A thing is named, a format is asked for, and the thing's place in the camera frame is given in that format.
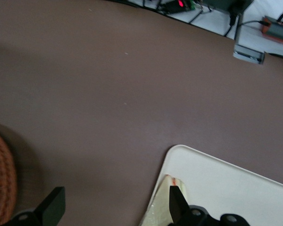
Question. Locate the beige plastic tray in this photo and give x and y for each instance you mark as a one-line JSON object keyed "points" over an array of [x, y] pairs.
{"points": [[226, 188]]}

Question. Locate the dark grey box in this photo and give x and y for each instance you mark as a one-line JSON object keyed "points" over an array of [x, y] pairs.
{"points": [[226, 4]]}

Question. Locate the circuit board red light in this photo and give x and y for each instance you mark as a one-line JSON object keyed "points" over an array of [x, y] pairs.
{"points": [[177, 4]]}

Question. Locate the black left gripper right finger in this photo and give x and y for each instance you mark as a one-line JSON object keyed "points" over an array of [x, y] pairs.
{"points": [[178, 204]]}

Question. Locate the triangle sandwich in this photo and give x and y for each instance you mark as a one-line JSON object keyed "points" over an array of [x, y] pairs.
{"points": [[162, 202]]}

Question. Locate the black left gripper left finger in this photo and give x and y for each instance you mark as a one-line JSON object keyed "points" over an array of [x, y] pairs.
{"points": [[53, 204]]}

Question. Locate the orange grey electronic box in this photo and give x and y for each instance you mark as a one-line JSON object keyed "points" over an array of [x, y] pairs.
{"points": [[276, 29]]}

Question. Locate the round brown wicker basket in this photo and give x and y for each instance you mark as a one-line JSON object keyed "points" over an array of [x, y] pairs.
{"points": [[2, 176]]}

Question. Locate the grey metal camera bracket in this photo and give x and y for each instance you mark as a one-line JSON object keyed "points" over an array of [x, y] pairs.
{"points": [[247, 55]]}

